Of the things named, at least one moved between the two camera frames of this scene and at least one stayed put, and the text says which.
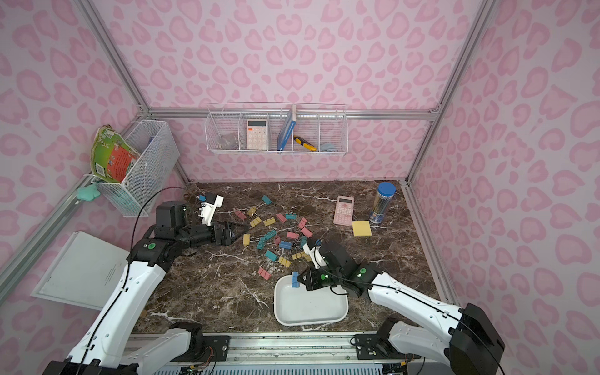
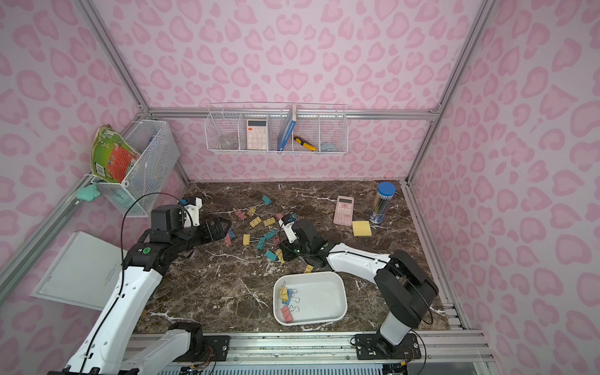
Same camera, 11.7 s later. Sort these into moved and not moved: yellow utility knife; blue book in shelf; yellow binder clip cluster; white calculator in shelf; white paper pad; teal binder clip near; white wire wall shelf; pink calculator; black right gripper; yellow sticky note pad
Moved: black right gripper; yellow binder clip cluster
Not moved: yellow utility knife; white calculator in shelf; white wire wall shelf; blue book in shelf; teal binder clip near; white paper pad; yellow sticky note pad; pink calculator
